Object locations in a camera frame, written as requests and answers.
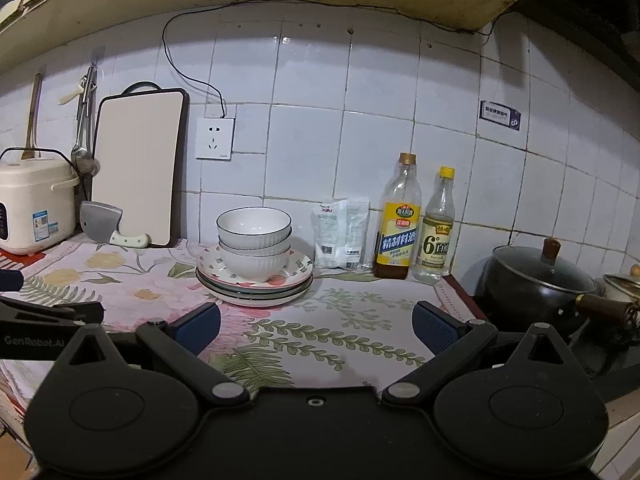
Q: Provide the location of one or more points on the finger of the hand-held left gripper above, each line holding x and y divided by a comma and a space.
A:
60, 312
10, 280

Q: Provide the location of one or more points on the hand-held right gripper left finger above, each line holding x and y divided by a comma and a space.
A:
202, 327

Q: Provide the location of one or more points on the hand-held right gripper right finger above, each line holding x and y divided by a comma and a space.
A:
432, 327

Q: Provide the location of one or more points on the white plate black rim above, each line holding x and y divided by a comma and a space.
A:
255, 301

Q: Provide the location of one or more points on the white bowl black rim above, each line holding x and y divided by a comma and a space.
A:
255, 254
255, 271
252, 225

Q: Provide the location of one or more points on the pink floral print plate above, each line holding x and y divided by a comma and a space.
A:
300, 267

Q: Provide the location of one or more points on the clear vinegar bottle yellow cap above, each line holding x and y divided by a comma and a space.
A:
434, 245

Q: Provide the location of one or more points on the cream rice cooker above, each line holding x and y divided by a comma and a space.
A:
35, 200

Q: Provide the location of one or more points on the cooking wine bottle yellow label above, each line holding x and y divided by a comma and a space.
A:
397, 240

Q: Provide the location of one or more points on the black cooking pot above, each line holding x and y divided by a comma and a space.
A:
525, 300

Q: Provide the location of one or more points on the floral tablecloth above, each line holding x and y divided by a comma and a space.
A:
325, 320

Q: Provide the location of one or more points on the black pot lid wooden knob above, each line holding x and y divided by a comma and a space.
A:
530, 267

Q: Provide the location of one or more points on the white plastic packet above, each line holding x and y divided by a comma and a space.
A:
340, 235

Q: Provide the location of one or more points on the metal ladle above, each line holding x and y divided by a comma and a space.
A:
90, 165

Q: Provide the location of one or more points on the metal spoon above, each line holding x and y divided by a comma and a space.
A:
78, 152

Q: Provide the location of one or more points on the wooden spatula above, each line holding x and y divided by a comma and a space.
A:
32, 120

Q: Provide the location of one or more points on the black gas stove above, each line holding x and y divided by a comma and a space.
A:
600, 355

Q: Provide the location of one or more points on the cream cutting board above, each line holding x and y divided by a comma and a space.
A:
140, 160

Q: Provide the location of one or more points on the metal pot with lid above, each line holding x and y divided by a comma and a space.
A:
625, 287

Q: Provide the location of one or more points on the white wall socket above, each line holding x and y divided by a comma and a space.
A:
215, 138

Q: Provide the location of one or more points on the wall sticker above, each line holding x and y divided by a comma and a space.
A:
500, 115

